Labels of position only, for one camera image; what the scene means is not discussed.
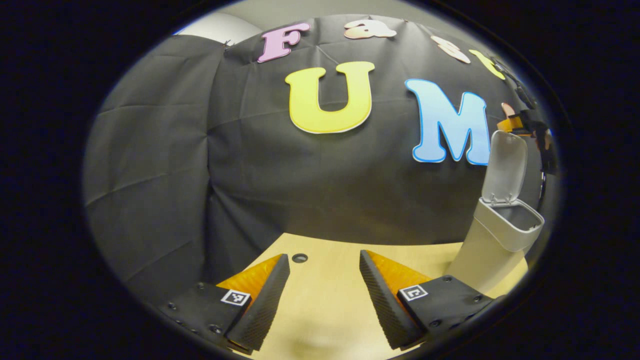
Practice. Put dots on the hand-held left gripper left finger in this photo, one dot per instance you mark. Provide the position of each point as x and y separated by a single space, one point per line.
265 310

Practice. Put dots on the black backdrop cloth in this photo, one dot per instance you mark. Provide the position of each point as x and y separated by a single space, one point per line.
300 190

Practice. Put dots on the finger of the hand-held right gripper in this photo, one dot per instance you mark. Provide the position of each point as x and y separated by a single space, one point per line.
512 125

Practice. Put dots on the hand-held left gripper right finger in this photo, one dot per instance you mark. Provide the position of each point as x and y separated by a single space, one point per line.
385 310

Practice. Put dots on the light wooden desktop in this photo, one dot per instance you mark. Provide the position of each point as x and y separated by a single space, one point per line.
325 300

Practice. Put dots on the white desktop garbage bin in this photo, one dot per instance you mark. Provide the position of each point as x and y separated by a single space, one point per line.
487 255

